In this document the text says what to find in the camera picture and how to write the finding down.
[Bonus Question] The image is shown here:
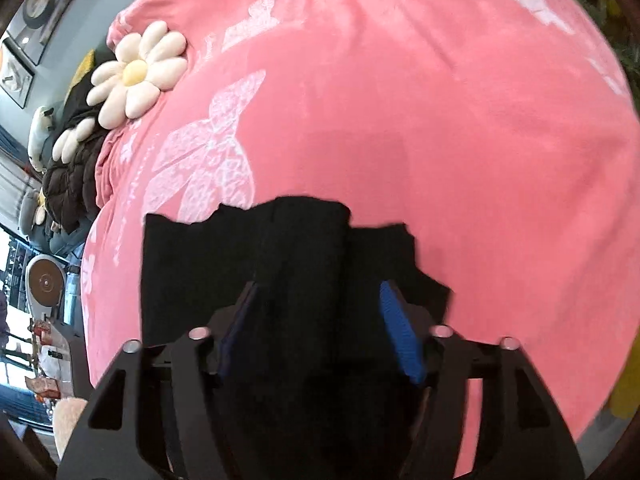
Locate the black long-sleeve shirt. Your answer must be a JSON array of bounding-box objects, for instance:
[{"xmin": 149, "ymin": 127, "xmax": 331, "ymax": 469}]
[{"xmin": 140, "ymin": 196, "xmax": 450, "ymax": 479}]

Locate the pink fleece blanket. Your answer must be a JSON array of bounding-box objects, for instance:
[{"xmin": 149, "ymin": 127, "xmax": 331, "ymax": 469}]
[{"xmin": 81, "ymin": 0, "xmax": 639, "ymax": 436}]

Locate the round wooden speaker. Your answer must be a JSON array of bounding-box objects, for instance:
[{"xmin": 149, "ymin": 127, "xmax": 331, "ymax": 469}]
[{"xmin": 25, "ymin": 255, "xmax": 65, "ymax": 321}]

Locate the small white daisy pillow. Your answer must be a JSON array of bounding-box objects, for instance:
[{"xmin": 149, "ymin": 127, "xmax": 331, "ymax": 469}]
[{"xmin": 51, "ymin": 117, "xmax": 96, "ymax": 164}]

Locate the white plush penguin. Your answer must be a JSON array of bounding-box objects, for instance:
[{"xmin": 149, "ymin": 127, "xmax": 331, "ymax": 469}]
[{"xmin": 27, "ymin": 106, "xmax": 54, "ymax": 174}]

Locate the cream fluffy rug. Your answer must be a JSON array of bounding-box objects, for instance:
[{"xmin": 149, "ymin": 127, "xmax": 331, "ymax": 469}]
[{"xmin": 52, "ymin": 396, "xmax": 88, "ymax": 458}]

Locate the yellow toy object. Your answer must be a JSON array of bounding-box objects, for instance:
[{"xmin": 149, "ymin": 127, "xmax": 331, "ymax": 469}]
[{"xmin": 608, "ymin": 333, "xmax": 640, "ymax": 419}]

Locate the large white daisy pillow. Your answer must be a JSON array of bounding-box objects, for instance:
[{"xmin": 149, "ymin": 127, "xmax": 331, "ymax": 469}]
[{"xmin": 86, "ymin": 21, "xmax": 188, "ymax": 130}]

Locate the yellow black cushion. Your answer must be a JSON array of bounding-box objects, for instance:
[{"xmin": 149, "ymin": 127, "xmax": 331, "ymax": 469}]
[{"xmin": 62, "ymin": 47, "xmax": 115, "ymax": 122}]

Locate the dark brown puffer jacket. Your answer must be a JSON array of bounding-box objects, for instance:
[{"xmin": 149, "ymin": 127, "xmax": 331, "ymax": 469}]
[{"xmin": 42, "ymin": 128, "xmax": 107, "ymax": 233}]

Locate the framed wall picture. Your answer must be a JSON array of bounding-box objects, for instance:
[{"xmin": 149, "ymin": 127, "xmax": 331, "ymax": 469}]
[{"xmin": 8, "ymin": 0, "xmax": 73, "ymax": 65}]

